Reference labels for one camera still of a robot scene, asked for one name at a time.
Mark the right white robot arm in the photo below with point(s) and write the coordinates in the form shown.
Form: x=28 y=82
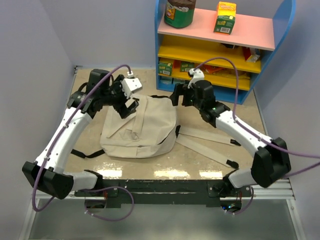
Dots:
x=269 y=162

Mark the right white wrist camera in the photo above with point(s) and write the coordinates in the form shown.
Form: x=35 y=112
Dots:
x=196 y=75

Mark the light blue box left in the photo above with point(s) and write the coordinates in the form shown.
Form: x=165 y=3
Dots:
x=165 y=80

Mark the blue colourful shelf unit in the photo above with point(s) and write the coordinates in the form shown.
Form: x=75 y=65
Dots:
x=198 y=42

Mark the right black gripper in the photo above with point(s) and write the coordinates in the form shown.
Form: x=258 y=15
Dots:
x=180 y=89

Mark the orange snack packet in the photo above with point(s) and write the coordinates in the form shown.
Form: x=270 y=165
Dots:
x=209 y=69

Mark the green box left shelf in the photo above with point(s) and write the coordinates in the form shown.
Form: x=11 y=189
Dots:
x=165 y=68

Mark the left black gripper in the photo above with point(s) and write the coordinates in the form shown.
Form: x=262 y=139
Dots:
x=117 y=85

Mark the green brown jar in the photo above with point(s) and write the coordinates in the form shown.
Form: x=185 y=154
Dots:
x=179 y=13

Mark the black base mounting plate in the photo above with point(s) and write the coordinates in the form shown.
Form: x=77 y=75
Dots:
x=209 y=193

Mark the green box middle shelf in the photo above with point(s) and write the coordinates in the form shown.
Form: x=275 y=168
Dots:
x=185 y=66

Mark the light blue box right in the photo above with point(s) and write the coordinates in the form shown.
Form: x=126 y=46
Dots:
x=178 y=81

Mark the aluminium rail frame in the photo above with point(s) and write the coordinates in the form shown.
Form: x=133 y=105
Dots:
x=278 y=188

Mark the red white box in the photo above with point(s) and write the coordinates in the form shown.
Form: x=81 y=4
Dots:
x=251 y=55

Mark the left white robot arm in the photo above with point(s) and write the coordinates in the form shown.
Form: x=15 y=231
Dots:
x=47 y=172

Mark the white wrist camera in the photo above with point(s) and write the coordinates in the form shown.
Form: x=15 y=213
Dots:
x=131 y=86
x=196 y=75

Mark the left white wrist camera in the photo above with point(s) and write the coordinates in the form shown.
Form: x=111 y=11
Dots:
x=131 y=86

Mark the yellow green carton box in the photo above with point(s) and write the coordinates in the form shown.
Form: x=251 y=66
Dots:
x=225 y=17

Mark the green box shelf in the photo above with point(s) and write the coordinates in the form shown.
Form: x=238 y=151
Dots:
x=165 y=68
x=185 y=66

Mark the beige canvas backpack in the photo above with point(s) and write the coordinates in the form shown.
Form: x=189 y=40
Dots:
x=153 y=130

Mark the light blue box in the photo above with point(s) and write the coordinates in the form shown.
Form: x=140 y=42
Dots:
x=165 y=80
x=178 y=81

